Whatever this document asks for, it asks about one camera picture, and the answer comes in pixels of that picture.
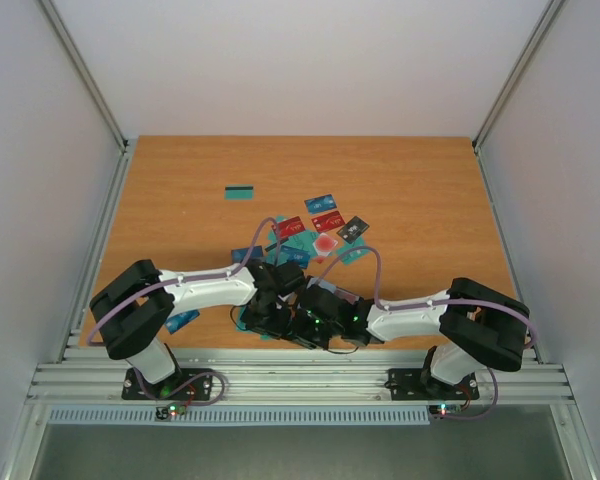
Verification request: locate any black VIP card right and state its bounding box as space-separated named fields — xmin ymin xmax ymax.
xmin=337 ymin=216 xmax=369 ymax=244

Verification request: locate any teal card magnetic stripe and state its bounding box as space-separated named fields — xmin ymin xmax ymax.
xmin=224 ymin=185 xmax=254 ymax=201

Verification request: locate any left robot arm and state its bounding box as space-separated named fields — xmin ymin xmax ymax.
xmin=88 ymin=259 xmax=305 ymax=398

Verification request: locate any red vip card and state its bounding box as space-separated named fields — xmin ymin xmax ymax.
xmin=272 ymin=216 xmax=306 ymax=239
xmin=311 ymin=210 xmax=345 ymax=233

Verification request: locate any blue card far left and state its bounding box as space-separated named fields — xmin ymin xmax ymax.
xmin=164 ymin=310 xmax=200 ymax=335

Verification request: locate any teal VIP card bottom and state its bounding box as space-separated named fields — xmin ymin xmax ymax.
xmin=232 ymin=312 xmax=270 ymax=341

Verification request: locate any black leather card holder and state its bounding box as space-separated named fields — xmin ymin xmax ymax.
xmin=307 ymin=277 xmax=360 ymax=304

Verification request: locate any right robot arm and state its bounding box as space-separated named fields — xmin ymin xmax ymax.
xmin=284 ymin=278 xmax=530 ymax=399

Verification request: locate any circuit board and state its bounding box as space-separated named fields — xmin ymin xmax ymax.
xmin=429 ymin=403 xmax=467 ymax=418
xmin=155 ymin=404 xmax=188 ymax=421

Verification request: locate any red VIP card upper right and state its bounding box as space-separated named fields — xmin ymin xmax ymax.
xmin=311 ymin=210 xmax=345 ymax=233

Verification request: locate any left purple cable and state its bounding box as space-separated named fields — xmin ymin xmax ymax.
xmin=87 ymin=215 xmax=282 ymax=403

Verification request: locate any red VIP card upper left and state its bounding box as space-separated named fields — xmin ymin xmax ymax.
xmin=272 ymin=216 xmax=306 ymax=239

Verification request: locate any blue card striped left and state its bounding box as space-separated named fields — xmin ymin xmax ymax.
xmin=231 ymin=246 xmax=265 ymax=265

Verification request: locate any white red pattern card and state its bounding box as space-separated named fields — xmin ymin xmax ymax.
xmin=312 ymin=233 xmax=339 ymax=263

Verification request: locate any left circuit board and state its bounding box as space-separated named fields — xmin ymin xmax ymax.
xmin=155 ymin=404 xmax=188 ymax=421

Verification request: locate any blue card top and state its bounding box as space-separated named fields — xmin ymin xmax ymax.
xmin=304 ymin=194 xmax=337 ymax=215

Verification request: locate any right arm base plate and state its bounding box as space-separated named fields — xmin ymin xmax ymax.
xmin=384 ymin=368 xmax=480 ymax=401

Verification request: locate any grey slotted cable duct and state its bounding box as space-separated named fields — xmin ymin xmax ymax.
xmin=48 ymin=405 xmax=430 ymax=427

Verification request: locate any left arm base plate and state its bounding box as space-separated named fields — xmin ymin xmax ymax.
xmin=121 ymin=368 xmax=214 ymax=401

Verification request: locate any right circuit board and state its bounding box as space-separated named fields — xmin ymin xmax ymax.
xmin=429 ymin=403 xmax=467 ymax=418

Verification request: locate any blue card centre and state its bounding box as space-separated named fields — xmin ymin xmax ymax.
xmin=281 ymin=245 xmax=311 ymax=269

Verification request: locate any purple cable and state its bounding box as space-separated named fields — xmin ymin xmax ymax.
xmin=317 ymin=246 xmax=536 ymax=419
xmin=87 ymin=215 xmax=282 ymax=403

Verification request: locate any teal card right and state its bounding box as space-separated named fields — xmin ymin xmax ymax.
xmin=336 ymin=237 xmax=369 ymax=265

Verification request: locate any aluminium rail frame front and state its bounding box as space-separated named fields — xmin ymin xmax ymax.
xmin=26 ymin=347 xmax=575 ymax=405

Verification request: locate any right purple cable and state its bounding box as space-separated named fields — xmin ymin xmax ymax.
xmin=317 ymin=246 xmax=536 ymax=419

